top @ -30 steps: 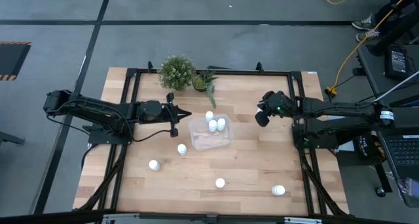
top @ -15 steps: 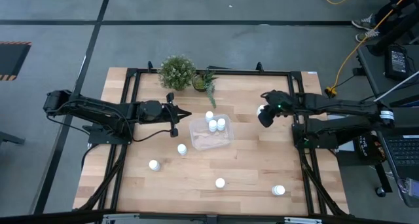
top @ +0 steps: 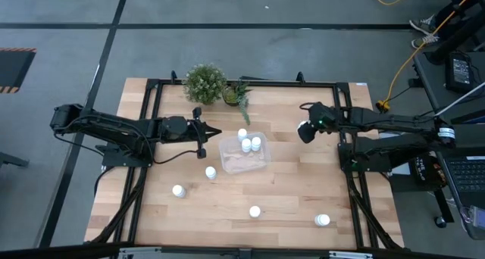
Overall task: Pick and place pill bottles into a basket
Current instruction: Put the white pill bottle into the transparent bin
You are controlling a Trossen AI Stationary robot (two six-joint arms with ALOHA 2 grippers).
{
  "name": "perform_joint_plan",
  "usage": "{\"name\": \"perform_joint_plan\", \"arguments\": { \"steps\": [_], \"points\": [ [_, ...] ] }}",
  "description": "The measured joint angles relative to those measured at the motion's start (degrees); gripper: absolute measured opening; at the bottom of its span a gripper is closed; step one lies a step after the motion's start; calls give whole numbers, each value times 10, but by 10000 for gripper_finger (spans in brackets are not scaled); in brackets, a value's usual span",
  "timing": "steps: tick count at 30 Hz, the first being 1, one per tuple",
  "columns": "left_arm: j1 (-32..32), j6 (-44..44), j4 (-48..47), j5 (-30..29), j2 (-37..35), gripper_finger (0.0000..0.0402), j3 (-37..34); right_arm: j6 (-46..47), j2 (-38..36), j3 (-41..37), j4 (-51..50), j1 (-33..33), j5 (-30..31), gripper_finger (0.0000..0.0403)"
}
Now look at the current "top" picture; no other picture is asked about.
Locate trailing succulent potted plant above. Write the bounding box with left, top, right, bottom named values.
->
left=221, top=78, right=253, bottom=126

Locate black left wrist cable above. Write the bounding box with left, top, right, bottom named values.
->
left=153, top=148, right=200, bottom=165

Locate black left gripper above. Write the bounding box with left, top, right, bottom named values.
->
left=185, top=107, right=223, bottom=160

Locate black hazard-striped floor mat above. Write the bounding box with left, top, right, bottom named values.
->
left=0, top=47, right=38, bottom=95

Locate black laptop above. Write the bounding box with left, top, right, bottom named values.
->
left=434, top=111, right=485, bottom=214

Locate clear plastic basket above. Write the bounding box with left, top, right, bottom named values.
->
left=218, top=132, right=272, bottom=175

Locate black aluminium table frame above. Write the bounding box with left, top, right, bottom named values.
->
left=89, top=70, right=405, bottom=252

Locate dark chair leg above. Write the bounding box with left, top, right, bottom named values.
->
left=0, top=151, right=30, bottom=168

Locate black side desk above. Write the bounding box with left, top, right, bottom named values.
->
left=411, top=50, right=485, bottom=241

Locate bushy green potted plant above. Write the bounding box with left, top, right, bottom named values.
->
left=183, top=63, right=227, bottom=106

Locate black front crossbar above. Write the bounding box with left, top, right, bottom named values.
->
left=0, top=242, right=485, bottom=259

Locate black printed bag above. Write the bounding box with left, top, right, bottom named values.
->
left=411, top=154, right=448, bottom=188

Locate person's shoe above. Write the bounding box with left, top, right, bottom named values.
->
left=408, top=14, right=437, bottom=35
left=411, top=33, right=440, bottom=48

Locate white cable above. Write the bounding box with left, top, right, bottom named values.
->
left=430, top=80, right=485, bottom=120

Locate black power adapter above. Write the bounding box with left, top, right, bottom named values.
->
left=445, top=52, right=474, bottom=92

